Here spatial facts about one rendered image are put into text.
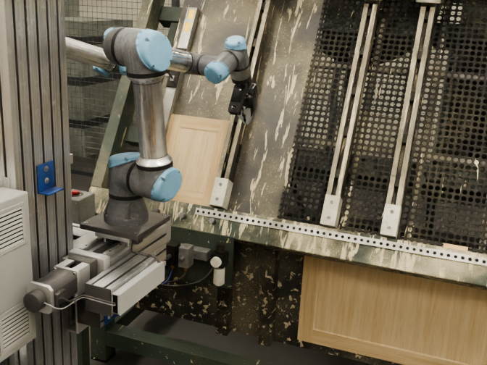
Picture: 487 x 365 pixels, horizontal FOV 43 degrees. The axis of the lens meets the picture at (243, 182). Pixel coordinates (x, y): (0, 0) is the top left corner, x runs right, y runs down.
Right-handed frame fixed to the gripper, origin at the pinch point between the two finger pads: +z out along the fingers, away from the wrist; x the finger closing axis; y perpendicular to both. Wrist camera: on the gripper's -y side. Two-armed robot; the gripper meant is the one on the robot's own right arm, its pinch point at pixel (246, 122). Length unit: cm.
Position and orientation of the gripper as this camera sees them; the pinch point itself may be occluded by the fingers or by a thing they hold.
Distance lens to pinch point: 238.1
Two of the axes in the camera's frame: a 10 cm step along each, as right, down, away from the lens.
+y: 3.6, -6.7, 6.5
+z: 1.3, 7.3, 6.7
